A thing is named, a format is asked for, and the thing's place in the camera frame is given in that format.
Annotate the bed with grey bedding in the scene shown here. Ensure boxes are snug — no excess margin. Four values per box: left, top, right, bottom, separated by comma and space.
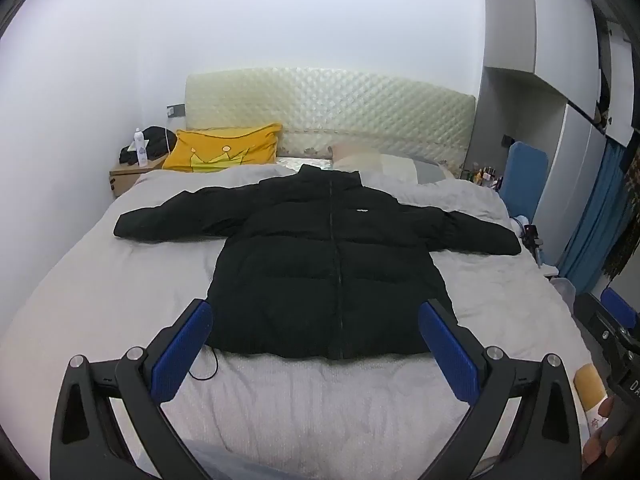
0, 162, 596, 480

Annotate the black bag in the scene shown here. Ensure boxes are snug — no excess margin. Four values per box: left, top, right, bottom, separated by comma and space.
119, 126, 179, 167

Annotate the dark patterned hanging cloth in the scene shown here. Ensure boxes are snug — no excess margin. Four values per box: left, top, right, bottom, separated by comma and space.
602, 132, 640, 281

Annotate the blue curtain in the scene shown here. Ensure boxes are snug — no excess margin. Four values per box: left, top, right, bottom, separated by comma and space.
565, 145, 626, 296

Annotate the person's right hand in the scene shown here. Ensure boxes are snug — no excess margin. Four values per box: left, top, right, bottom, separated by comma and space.
581, 396, 619, 480

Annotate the clear plastic storage box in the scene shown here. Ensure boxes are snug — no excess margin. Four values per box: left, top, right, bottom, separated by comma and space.
542, 265, 577, 303

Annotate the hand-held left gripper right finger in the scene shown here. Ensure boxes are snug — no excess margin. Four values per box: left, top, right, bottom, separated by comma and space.
418, 298, 583, 480

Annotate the cream quilted headboard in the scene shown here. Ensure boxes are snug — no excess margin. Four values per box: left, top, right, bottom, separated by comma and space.
184, 66, 477, 178

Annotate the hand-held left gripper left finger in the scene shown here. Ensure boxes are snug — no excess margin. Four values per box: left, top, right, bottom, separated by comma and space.
50, 299, 213, 480

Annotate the black puffer jacket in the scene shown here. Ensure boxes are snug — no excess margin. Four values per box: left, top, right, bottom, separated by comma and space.
113, 164, 522, 381

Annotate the wooden nightstand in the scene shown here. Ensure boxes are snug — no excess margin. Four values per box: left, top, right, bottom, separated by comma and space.
109, 157, 168, 198

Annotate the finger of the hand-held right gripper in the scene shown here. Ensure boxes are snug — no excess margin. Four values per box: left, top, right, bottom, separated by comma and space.
601, 287, 639, 330

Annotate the beige and grey pillow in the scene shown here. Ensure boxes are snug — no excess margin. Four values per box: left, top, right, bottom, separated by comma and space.
330, 142, 456, 184

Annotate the cluster of cosmetic bottles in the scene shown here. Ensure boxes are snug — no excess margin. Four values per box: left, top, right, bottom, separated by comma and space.
462, 162, 503, 188

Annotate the beige printed cloth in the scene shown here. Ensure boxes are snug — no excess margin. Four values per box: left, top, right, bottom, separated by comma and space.
574, 364, 608, 443

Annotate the yellow crown print pillow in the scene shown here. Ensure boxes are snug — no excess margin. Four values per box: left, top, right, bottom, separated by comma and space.
162, 122, 283, 173

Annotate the black device on stand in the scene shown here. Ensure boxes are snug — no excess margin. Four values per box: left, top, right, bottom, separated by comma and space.
521, 224, 547, 267

